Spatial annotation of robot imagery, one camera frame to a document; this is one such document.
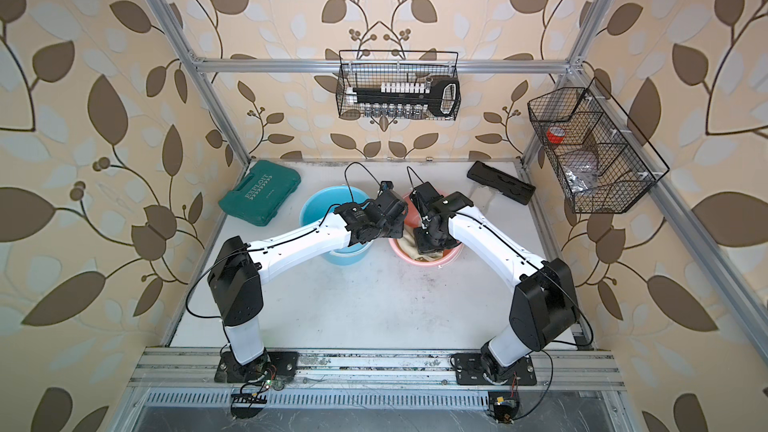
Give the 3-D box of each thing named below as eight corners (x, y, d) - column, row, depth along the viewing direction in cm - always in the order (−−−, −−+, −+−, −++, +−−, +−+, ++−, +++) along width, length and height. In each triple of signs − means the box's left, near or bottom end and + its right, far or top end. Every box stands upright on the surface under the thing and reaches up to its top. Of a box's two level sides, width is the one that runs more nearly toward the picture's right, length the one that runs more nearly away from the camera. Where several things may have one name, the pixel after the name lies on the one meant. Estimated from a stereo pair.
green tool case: (217, 212, 107) (210, 204, 103) (260, 165, 122) (255, 157, 118) (265, 229, 102) (260, 221, 98) (303, 178, 117) (300, 169, 113)
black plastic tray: (466, 175, 118) (467, 171, 116) (476, 163, 122) (477, 159, 121) (526, 205, 109) (528, 201, 107) (535, 191, 113) (537, 187, 111)
